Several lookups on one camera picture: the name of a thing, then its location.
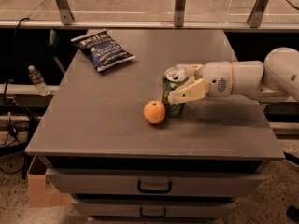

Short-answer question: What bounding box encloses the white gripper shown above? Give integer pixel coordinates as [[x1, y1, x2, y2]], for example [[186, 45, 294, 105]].
[[168, 62, 233, 105]]

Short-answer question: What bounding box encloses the green soda can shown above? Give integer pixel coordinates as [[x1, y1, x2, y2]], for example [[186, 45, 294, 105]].
[[162, 67, 188, 117]]

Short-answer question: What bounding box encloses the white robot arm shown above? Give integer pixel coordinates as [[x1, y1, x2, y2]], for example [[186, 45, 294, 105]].
[[164, 48, 299, 105]]

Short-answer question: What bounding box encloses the orange fruit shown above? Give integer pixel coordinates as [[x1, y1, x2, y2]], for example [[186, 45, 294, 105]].
[[143, 100, 166, 124]]

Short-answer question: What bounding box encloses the blue chip bag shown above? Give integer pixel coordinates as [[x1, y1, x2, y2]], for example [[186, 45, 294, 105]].
[[71, 29, 135, 72]]

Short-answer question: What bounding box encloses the grey drawer cabinet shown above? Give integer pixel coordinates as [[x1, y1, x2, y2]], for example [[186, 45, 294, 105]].
[[27, 30, 283, 224]]

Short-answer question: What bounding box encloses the clear plastic water bottle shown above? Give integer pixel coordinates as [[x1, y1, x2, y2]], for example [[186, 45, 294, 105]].
[[28, 65, 50, 96]]

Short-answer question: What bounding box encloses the cardboard box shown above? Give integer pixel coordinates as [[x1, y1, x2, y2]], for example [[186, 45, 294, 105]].
[[27, 157, 72, 207]]

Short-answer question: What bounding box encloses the right metal railing bracket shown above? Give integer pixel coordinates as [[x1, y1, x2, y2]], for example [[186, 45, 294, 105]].
[[247, 0, 269, 28]]

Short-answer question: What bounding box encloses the metal railing bracket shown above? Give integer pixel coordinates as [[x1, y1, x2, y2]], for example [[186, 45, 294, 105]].
[[247, 0, 269, 28], [174, 0, 186, 27], [55, 0, 74, 25]]

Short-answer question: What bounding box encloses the middle metal railing bracket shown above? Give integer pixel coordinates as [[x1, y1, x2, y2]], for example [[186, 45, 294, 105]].
[[174, 0, 186, 27]]

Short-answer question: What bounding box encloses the top drawer black handle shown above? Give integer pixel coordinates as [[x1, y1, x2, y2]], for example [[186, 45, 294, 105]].
[[137, 180, 172, 194]]

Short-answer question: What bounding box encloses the drawer black handle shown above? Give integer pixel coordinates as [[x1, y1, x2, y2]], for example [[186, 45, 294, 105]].
[[139, 207, 166, 218], [137, 180, 172, 194]]

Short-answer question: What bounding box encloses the left metal railing bracket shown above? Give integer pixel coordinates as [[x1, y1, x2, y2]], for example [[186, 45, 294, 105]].
[[55, 0, 74, 25]]

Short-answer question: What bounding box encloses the black cable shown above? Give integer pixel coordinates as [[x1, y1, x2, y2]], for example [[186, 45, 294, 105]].
[[0, 16, 38, 175]]

